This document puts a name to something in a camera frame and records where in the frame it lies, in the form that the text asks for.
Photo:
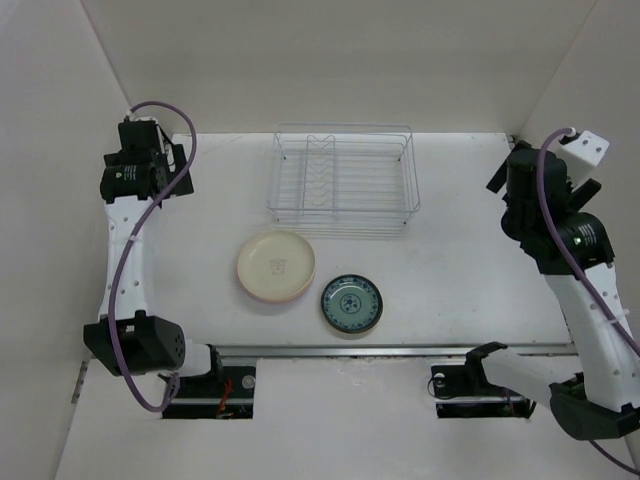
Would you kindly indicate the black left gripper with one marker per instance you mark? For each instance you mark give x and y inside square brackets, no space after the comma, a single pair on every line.
[179,163]

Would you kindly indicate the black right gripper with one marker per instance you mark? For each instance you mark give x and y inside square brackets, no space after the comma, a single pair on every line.
[581,195]

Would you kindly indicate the beige plate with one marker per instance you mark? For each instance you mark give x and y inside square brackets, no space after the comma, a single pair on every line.
[276,257]

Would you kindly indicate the green blue floral plate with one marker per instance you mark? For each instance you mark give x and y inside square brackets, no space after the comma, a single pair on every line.
[351,304]

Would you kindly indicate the orange plate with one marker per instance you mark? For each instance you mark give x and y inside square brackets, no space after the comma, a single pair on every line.
[277,293]

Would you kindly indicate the pink plate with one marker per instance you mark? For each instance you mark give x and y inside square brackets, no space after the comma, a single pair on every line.
[278,300]

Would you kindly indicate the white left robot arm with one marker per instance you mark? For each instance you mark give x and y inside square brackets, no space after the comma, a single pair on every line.
[134,176]

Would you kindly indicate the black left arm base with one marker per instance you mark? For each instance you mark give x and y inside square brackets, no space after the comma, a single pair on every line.
[224,393]

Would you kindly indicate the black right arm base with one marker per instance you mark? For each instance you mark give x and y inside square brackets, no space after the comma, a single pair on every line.
[461,391]

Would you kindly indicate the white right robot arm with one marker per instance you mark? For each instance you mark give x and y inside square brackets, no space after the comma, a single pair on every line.
[574,255]

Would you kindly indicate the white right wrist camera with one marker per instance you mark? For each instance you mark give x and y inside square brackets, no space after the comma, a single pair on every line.
[582,152]

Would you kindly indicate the white wire dish rack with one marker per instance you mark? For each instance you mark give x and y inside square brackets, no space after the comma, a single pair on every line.
[355,175]

